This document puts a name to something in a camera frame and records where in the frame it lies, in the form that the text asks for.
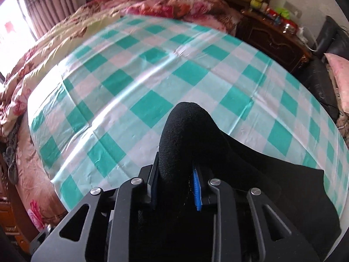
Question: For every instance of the plaid folded blanket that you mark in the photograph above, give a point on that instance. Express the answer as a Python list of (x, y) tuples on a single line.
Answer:
[(342, 120)]

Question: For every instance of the black leather armchair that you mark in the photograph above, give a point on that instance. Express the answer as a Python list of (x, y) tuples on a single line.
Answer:
[(331, 39)]

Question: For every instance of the red floral quilt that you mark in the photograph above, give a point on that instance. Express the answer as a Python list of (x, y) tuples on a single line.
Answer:
[(25, 170)]

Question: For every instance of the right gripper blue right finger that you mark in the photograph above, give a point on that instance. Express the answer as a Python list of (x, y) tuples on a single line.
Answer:
[(202, 193)]

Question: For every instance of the yellow lidded jar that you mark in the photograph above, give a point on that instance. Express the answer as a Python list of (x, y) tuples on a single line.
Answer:
[(256, 4)]

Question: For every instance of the white power strip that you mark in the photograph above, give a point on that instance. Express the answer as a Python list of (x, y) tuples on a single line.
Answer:
[(300, 35)]

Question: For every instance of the teal white checkered cloth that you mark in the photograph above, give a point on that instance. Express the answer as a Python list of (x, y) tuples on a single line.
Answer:
[(96, 117)]

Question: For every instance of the green crumpled bag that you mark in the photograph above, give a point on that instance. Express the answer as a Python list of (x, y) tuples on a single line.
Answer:
[(283, 12)]

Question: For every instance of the large pink floral pillow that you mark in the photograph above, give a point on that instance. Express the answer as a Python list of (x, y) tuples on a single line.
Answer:
[(339, 66)]

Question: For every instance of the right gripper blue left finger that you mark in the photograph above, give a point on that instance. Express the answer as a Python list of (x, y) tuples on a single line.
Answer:
[(149, 174)]

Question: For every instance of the wall power outlet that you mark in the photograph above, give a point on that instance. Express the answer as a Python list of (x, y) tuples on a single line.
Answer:
[(293, 10)]

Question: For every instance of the black fleece pants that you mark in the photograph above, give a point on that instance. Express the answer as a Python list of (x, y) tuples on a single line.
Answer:
[(265, 209)]

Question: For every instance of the dark wooden nightstand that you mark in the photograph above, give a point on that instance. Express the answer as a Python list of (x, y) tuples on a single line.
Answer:
[(261, 32)]

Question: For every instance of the glass jar with lid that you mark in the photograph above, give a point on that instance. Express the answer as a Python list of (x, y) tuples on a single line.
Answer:
[(288, 29)]

